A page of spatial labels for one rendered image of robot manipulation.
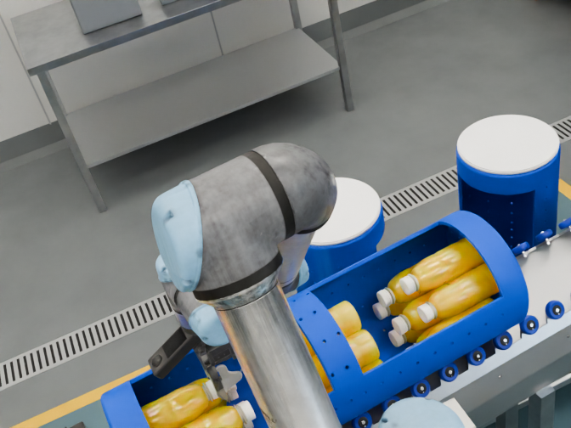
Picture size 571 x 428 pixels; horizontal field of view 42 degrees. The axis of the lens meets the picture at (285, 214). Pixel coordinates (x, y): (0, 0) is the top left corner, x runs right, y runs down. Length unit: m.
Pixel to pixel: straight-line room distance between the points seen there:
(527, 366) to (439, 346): 0.34
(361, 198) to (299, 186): 1.20
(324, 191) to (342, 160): 3.08
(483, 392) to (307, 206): 1.02
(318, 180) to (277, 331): 0.19
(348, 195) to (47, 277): 2.14
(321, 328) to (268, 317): 0.60
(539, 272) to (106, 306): 2.16
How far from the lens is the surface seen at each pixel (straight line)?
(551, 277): 1.97
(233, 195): 0.84
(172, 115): 4.14
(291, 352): 0.91
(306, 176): 0.87
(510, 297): 1.63
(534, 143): 2.20
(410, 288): 1.62
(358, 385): 1.51
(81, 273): 3.80
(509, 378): 1.84
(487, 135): 2.24
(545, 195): 2.21
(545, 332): 1.85
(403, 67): 4.70
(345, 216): 2.01
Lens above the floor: 2.33
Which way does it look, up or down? 39 degrees down
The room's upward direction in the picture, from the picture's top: 14 degrees counter-clockwise
